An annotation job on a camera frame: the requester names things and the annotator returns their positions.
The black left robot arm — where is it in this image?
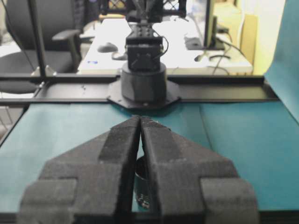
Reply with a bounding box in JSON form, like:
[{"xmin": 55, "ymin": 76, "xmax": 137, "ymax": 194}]
[{"xmin": 107, "ymin": 0, "xmax": 186, "ymax": 109}]

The computer monitor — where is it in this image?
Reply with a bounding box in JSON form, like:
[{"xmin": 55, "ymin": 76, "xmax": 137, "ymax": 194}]
[{"xmin": 184, "ymin": 0, "xmax": 225, "ymax": 50}]

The black office chair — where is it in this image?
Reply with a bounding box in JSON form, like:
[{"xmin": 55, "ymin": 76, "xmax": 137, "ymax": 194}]
[{"xmin": 0, "ymin": 0, "xmax": 99, "ymax": 94}]

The computer mouse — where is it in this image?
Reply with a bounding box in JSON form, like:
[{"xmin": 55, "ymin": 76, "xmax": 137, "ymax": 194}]
[{"xmin": 97, "ymin": 42, "xmax": 118, "ymax": 53}]

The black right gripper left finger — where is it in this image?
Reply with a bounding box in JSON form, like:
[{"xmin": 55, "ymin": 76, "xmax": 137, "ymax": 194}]
[{"xmin": 17, "ymin": 116, "xmax": 140, "ymax": 224}]

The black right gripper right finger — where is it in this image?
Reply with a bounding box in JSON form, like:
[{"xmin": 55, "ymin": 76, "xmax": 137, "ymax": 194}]
[{"xmin": 141, "ymin": 117, "xmax": 259, "ymax": 224}]

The white desk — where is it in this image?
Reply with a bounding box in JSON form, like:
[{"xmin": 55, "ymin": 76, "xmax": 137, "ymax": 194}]
[{"xmin": 78, "ymin": 18, "xmax": 253, "ymax": 76}]

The black metal rail frame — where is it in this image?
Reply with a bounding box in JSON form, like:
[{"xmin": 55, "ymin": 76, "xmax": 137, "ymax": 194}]
[{"xmin": 0, "ymin": 0, "xmax": 278, "ymax": 110}]

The black cup holder with handle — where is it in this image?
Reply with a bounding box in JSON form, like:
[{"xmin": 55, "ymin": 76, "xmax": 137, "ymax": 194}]
[{"xmin": 134, "ymin": 156, "xmax": 151, "ymax": 211}]

